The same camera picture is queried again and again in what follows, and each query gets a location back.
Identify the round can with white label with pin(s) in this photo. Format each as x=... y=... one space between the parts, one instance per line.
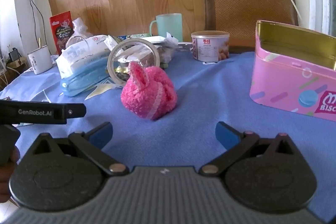
x=210 y=48

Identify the white enamel mug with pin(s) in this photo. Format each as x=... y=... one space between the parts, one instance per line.
x=39 y=61

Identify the clear tape roll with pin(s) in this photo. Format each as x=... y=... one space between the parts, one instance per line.
x=157 y=54

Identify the black power adapter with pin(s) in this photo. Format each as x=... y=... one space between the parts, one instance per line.
x=14 y=54

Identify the blue tablecloth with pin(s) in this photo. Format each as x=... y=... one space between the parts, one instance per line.
x=210 y=98

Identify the red snack box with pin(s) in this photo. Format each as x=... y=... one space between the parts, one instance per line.
x=61 y=32

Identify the large white wipes pack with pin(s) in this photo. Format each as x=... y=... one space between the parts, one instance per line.
x=78 y=56

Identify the person's left hand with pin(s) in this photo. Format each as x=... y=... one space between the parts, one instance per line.
x=5 y=182

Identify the green plastic cup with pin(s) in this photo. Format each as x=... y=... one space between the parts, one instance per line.
x=169 y=27

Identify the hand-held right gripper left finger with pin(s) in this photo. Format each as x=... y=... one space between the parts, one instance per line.
x=101 y=132

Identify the pink biscuit tin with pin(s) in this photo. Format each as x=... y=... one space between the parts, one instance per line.
x=278 y=82

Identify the brown woven rattan board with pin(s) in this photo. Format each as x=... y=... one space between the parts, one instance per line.
x=249 y=3

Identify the wooden stick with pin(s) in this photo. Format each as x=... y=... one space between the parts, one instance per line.
x=40 y=43

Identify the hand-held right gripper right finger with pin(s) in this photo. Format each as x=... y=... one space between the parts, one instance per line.
x=226 y=134

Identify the translucent blue plastic case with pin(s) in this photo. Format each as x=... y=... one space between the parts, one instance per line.
x=78 y=82

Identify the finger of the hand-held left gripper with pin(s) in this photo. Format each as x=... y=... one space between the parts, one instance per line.
x=71 y=111

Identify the dark round tin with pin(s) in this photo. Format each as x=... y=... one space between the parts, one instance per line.
x=120 y=70

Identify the bag of cotton swabs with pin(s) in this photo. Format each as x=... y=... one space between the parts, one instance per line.
x=165 y=53

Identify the toothpaste box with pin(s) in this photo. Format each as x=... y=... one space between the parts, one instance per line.
x=136 y=35

